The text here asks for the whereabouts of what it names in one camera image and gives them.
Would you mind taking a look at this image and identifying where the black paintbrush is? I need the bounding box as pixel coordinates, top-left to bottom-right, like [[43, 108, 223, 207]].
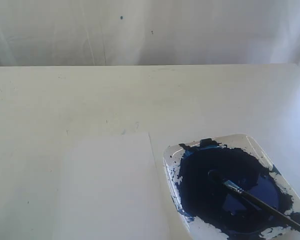
[[208, 170, 300, 233]]

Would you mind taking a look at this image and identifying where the white paper sheet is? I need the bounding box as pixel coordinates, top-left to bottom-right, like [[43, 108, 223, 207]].
[[52, 132, 170, 240]]

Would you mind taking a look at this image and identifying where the white square paint dish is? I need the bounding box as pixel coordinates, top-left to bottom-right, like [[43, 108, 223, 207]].
[[163, 134, 300, 240]]

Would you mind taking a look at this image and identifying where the white backdrop cloth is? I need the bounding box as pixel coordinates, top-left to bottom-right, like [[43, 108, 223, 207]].
[[0, 0, 300, 67]]

